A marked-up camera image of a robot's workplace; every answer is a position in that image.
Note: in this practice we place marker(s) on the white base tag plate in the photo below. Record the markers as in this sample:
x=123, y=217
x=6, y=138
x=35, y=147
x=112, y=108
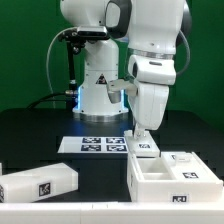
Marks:
x=95, y=145

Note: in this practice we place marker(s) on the white cabinet body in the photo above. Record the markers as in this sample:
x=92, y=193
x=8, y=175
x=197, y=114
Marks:
x=149, y=181

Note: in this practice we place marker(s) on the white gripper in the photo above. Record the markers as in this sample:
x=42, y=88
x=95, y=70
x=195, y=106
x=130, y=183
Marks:
x=148, y=107

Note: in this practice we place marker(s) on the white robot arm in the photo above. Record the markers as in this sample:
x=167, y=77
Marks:
x=129, y=48

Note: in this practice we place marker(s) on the long white cabinet top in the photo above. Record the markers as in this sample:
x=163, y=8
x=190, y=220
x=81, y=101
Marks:
x=37, y=184

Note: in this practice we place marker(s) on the white workspace fence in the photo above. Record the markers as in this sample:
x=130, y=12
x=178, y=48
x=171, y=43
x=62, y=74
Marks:
x=38, y=212

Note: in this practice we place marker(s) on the small white cabinet door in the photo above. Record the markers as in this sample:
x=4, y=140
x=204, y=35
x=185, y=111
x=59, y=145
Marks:
x=142, y=145

